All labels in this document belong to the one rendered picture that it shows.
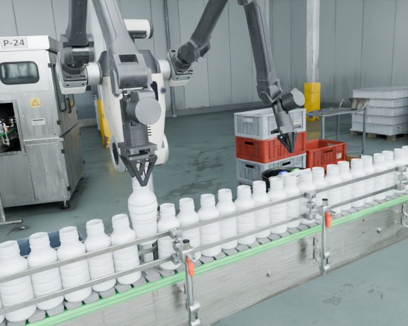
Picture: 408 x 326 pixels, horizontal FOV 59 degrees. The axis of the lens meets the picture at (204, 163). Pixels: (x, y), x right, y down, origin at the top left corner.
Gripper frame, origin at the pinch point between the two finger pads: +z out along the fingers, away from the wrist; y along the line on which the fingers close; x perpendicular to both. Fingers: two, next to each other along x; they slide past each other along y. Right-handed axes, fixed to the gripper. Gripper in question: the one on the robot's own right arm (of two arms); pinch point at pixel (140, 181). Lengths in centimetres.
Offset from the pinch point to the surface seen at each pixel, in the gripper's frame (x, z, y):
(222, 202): 22.1, 10.2, 0.8
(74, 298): -19.0, 22.7, 3.1
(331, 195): 63, 17, 2
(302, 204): 51, 17, 2
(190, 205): 11.9, 8.5, 1.5
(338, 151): 288, 66, -185
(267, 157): 179, 53, -172
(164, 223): 4.2, 11.3, 2.0
